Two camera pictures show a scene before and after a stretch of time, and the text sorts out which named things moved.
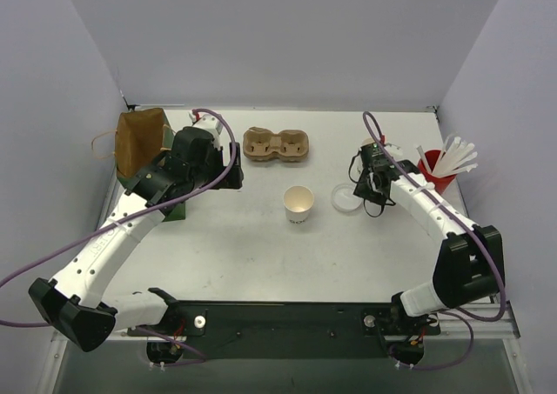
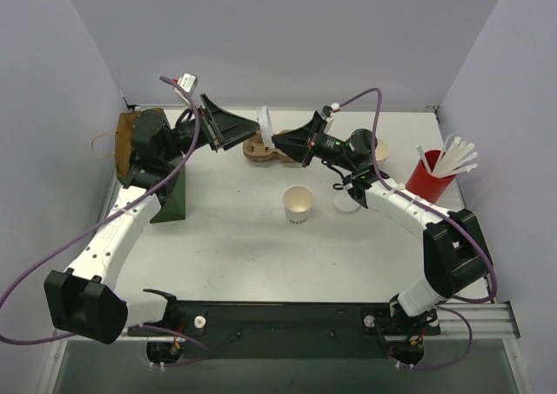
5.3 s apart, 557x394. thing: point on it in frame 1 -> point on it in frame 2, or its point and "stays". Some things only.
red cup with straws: [440, 168] stays
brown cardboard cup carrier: [290, 145] stays
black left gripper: [235, 166] -> [211, 122]
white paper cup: [298, 200] stays
